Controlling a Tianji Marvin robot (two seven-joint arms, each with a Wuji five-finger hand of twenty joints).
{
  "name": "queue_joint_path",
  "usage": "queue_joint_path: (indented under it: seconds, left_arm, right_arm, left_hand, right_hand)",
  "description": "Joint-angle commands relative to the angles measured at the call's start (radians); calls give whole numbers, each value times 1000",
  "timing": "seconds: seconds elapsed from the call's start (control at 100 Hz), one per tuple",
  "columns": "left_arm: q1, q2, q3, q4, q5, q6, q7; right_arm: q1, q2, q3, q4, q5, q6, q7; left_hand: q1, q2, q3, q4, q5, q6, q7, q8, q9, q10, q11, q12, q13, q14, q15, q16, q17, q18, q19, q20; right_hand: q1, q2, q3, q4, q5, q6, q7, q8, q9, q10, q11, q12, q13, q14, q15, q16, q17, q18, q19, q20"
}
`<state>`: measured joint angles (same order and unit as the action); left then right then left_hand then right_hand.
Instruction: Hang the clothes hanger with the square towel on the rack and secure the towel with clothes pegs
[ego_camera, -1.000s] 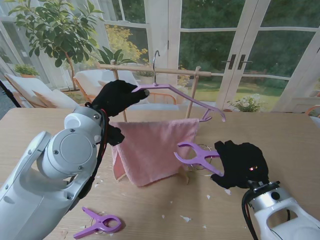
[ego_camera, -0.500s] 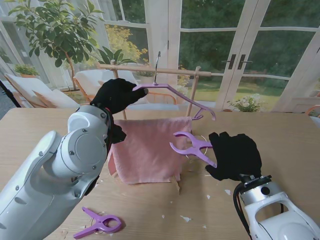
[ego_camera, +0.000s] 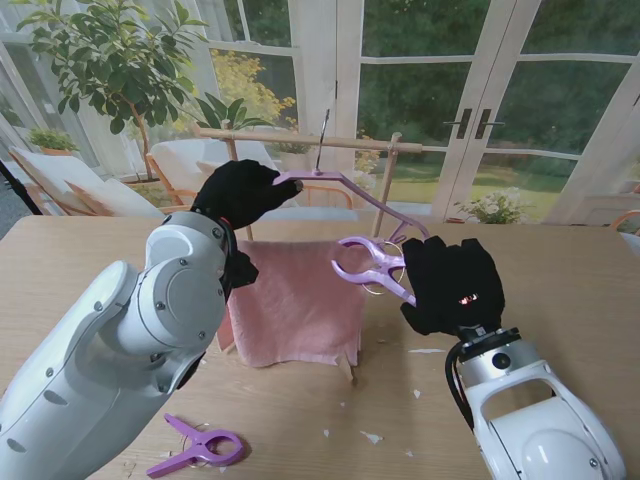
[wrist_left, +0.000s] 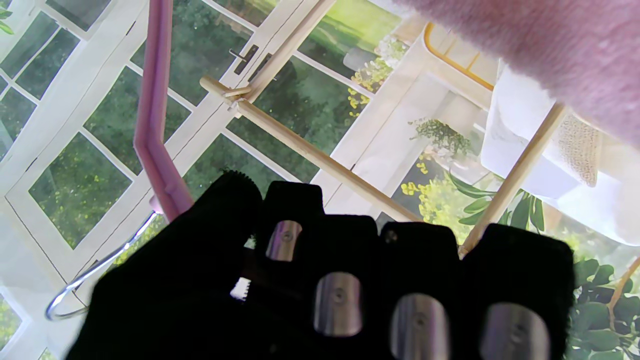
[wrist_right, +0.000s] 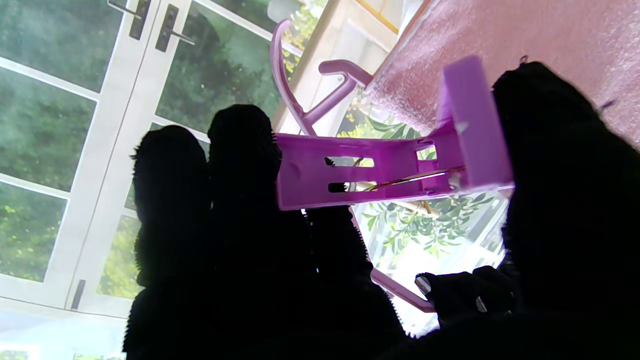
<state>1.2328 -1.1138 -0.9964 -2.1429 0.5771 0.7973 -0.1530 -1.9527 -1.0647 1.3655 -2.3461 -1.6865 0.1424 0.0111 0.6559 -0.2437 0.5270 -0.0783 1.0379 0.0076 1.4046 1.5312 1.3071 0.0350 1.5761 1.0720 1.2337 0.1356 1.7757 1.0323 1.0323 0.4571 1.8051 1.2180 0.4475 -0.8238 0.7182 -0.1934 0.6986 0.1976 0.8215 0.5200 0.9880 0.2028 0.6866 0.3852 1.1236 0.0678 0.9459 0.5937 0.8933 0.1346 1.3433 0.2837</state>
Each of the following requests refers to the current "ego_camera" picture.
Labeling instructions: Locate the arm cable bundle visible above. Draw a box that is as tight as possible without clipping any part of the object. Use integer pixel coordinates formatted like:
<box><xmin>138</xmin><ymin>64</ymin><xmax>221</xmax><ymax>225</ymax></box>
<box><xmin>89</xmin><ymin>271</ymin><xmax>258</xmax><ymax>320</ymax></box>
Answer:
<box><xmin>174</xmin><ymin>214</ymin><xmax>241</xmax><ymax>391</ymax></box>
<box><xmin>445</xmin><ymin>342</ymin><xmax>476</xmax><ymax>431</ymax></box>

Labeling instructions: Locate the purple clothes hanger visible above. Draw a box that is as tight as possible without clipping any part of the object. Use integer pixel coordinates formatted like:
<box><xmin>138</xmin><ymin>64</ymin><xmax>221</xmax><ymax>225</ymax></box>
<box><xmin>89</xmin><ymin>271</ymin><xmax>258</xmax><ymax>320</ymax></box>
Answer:
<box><xmin>272</xmin><ymin>109</ymin><xmax>431</xmax><ymax>244</ymax></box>

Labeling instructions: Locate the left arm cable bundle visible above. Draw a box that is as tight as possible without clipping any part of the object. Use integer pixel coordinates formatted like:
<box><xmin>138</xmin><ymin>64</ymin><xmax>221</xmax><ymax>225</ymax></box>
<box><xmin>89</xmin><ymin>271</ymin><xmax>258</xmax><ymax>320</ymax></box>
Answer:
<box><xmin>174</xmin><ymin>214</ymin><xmax>241</xmax><ymax>391</ymax></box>

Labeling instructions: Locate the small green pot plant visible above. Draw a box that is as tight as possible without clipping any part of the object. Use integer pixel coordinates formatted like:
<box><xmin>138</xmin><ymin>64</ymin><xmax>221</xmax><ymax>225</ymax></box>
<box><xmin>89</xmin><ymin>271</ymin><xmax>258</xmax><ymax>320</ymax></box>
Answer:
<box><xmin>27</xmin><ymin>127</ymin><xmax>79</xmax><ymax>157</ymax></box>

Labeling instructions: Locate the wooden hanging rack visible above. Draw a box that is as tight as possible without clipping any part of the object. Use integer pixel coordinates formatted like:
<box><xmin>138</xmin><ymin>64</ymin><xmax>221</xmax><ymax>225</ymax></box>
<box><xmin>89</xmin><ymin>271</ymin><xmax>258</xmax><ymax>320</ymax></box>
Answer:
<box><xmin>192</xmin><ymin>119</ymin><xmax>424</xmax><ymax>241</ymax></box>

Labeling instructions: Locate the purple plastic clothes peg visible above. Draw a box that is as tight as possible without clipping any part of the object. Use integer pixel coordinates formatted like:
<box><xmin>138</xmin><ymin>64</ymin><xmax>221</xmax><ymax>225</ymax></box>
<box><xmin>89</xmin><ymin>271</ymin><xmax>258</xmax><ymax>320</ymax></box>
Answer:
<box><xmin>331</xmin><ymin>236</ymin><xmax>419</xmax><ymax>307</ymax></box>
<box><xmin>146</xmin><ymin>412</ymin><xmax>247</xmax><ymax>478</ymax></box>

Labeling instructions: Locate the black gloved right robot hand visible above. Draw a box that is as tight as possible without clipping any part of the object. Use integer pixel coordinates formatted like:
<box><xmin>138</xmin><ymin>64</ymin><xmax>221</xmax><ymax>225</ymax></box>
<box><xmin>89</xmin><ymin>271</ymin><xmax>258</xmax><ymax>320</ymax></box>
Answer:
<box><xmin>399</xmin><ymin>236</ymin><xmax>507</xmax><ymax>337</ymax></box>

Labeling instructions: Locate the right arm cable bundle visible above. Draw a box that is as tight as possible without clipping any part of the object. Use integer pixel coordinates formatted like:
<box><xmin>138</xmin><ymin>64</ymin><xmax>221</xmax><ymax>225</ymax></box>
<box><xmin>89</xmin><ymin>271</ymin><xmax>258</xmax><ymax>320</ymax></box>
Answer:
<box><xmin>445</xmin><ymin>342</ymin><xmax>476</xmax><ymax>431</ymax></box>

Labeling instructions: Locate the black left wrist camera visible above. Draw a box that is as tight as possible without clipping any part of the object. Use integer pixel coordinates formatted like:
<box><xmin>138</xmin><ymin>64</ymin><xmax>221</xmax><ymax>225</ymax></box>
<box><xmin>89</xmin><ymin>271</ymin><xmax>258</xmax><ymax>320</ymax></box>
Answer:
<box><xmin>227</xmin><ymin>247</ymin><xmax>260</xmax><ymax>292</ymax></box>

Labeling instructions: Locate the dark door handle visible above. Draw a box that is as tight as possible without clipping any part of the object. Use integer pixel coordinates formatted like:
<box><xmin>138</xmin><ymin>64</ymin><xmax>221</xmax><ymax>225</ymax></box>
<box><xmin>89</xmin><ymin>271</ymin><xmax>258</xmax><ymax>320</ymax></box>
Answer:
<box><xmin>442</xmin><ymin>107</ymin><xmax>474</xmax><ymax>141</ymax></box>
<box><xmin>474</xmin><ymin>107</ymin><xmax>506</xmax><ymax>141</ymax></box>

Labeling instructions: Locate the pink square towel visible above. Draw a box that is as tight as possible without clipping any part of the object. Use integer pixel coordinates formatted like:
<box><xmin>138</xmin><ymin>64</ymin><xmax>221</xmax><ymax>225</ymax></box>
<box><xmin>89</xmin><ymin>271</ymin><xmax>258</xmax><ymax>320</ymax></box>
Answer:
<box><xmin>215</xmin><ymin>239</ymin><xmax>371</xmax><ymax>384</ymax></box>

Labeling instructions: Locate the white cushioned lounge chair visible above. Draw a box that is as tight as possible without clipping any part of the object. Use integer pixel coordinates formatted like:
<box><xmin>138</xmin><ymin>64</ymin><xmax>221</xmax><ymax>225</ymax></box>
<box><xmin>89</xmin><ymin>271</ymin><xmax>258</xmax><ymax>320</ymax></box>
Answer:
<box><xmin>7</xmin><ymin>144</ymin><xmax>169</xmax><ymax>219</ymax></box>
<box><xmin>144</xmin><ymin>138</ymin><xmax>354</xmax><ymax>221</ymax></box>

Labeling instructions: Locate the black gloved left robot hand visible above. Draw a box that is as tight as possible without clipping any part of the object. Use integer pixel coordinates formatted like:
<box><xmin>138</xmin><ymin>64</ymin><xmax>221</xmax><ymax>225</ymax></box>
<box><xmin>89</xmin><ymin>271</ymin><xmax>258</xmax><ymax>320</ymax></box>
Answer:
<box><xmin>190</xmin><ymin>159</ymin><xmax>305</xmax><ymax>232</ymax></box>

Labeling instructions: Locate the leafy potted tree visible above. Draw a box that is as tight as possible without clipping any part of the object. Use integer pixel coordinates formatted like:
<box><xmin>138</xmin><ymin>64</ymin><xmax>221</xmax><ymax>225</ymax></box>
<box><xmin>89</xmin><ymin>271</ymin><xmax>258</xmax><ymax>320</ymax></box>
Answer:
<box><xmin>17</xmin><ymin>0</ymin><xmax>211</xmax><ymax>184</ymax></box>

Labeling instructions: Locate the white flowering pot plant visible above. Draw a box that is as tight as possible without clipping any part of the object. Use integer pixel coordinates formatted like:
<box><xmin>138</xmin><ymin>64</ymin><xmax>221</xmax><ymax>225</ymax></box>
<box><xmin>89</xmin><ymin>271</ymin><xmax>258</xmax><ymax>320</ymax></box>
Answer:
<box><xmin>452</xmin><ymin>187</ymin><xmax>534</xmax><ymax>225</ymax></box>

